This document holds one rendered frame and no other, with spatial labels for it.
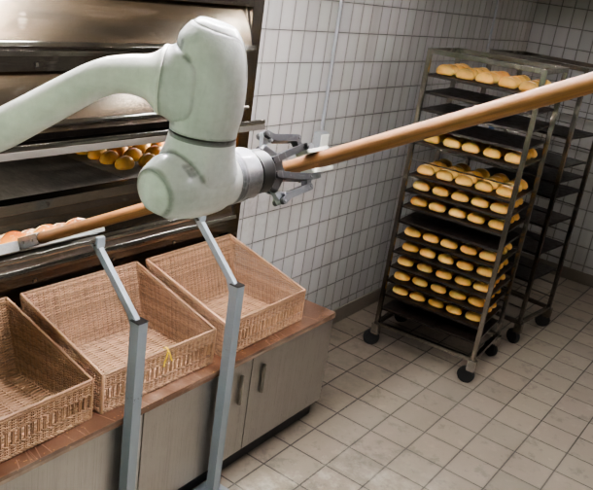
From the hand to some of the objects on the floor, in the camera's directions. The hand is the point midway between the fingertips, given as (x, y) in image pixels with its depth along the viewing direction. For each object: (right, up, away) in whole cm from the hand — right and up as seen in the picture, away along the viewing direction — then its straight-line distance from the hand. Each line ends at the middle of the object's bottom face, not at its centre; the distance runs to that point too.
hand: (314, 160), depth 139 cm
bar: (-79, -127, +128) cm, 197 cm away
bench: (-85, -117, +153) cm, 211 cm away
